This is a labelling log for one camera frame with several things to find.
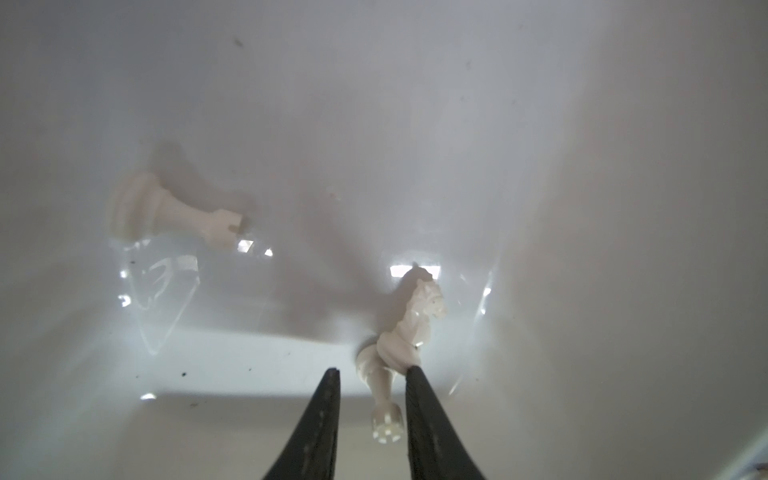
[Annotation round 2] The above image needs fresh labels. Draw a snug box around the white chess knight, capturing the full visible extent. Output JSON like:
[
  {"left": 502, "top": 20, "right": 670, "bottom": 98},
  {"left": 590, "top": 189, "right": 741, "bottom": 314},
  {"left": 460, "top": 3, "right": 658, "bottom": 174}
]
[{"left": 355, "top": 279, "right": 446, "bottom": 445}]

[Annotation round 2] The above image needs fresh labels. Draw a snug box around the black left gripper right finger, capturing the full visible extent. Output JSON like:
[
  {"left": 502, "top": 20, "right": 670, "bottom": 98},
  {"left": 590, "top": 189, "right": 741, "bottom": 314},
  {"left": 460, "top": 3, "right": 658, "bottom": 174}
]
[{"left": 405, "top": 366, "right": 485, "bottom": 480}]

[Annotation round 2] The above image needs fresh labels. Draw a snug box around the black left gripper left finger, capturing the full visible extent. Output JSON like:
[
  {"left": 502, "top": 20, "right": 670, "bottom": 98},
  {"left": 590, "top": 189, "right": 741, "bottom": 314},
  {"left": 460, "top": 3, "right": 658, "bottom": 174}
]
[{"left": 264, "top": 368, "right": 341, "bottom": 480}]

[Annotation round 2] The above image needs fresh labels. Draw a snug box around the white plastic tray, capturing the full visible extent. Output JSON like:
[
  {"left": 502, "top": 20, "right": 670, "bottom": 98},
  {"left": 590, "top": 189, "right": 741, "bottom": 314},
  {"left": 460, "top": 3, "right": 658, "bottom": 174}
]
[{"left": 1, "top": 1, "right": 767, "bottom": 479}]

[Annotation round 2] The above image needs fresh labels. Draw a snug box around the white chess rook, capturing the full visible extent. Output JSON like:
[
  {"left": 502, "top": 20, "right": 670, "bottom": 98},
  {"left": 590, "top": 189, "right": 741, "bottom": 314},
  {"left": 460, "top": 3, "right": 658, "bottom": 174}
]
[{"left": 108, "top": 171, "right": 243, "bottom": 250}]

